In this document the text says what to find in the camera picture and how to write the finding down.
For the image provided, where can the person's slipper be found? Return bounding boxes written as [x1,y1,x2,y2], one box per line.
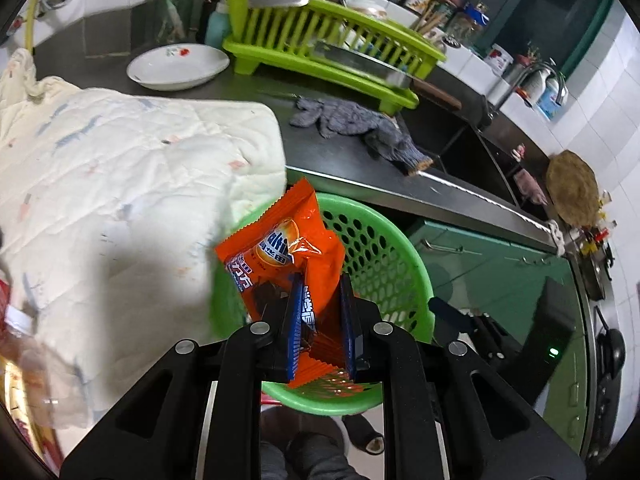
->
[344,412,385,456]

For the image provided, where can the green plastic dish rack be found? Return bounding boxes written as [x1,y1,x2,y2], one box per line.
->
[218,0,447,113]

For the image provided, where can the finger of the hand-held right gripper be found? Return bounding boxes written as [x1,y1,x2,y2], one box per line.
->
[429,296,523,367]

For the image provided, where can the yellow hose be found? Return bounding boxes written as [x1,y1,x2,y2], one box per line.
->
[26,0,44,54]

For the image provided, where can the black frying pan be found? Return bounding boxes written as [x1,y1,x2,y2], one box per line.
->
[592,305,627,397]

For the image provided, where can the orange snack packet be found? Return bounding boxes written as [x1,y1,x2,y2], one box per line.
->
[214,177,383,403]

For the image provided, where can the green plastic basket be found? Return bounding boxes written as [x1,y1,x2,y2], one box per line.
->
[209,192,435,416]

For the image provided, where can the red yellow printed bag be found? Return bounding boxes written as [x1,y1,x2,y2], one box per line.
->
[0,270,61,471]

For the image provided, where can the green glass utensil jar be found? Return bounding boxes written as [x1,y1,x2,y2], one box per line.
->
[157,0,198,43]

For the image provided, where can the steel sink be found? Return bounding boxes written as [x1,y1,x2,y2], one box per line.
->
[415,105,522,207]

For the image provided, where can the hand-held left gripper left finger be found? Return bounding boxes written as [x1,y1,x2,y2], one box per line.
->
[60,275,311,480]

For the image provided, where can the green cabinet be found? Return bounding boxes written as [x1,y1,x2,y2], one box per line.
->
[405,220,591,456]

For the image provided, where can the cream quilted cloth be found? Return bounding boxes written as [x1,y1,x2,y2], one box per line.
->
[0,49,288,428]

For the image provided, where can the white flower-print shallow bowl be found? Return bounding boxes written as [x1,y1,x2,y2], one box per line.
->
[126,43,231,92]

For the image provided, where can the grey rag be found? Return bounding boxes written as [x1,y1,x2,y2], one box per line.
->
[290,96,435,177]

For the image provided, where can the chrome sink faucet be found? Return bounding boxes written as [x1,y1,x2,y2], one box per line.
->
[502,61,569,106]

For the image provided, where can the steel cleaver with wooden handle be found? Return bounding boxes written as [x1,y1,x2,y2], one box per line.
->
[311,40,463,111]

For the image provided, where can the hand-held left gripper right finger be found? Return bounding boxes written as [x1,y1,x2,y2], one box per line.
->
[340,272,587,480]

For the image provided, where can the teal dish soap bottle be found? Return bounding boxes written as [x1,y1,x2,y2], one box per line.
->
[205,2,232,48]

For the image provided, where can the blue lid jar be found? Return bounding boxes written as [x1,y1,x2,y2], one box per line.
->
[450,4,489,47]

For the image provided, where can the pink rubber glove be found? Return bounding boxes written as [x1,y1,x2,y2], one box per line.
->
[514,167,549,206]

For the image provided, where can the blue and white bottle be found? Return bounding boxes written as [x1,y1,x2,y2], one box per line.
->
[537,77,567,121]

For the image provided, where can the round woven straw mat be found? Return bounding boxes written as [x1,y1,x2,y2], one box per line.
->
[545,151,599,226]

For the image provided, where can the white tin with red print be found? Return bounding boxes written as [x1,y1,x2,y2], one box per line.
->
[484,44,514,77]

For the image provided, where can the person's leg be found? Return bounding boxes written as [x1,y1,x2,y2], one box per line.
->
[260,405,362,480]

